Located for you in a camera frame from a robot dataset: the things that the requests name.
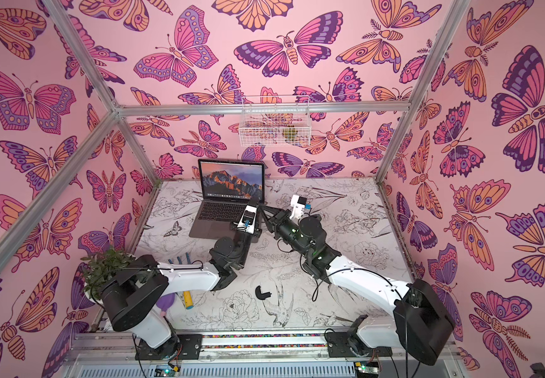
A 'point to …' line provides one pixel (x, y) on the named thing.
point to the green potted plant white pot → (103, 267)
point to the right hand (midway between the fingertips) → (259, 205)
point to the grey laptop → (225, 187)
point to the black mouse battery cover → (261, 295)
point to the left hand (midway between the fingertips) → (253, 203)
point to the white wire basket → (275, 121)
